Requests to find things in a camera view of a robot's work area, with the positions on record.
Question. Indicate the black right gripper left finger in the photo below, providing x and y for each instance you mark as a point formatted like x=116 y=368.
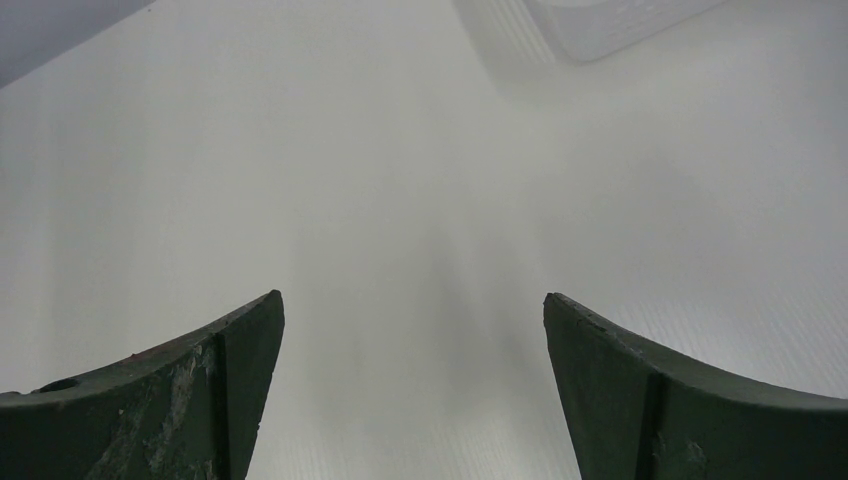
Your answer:
x=189 y=408

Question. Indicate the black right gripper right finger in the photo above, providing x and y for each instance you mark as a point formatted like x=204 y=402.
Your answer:
x=636 y=409

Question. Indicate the white plastic basket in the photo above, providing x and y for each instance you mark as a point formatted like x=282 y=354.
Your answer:
x=590 y=30

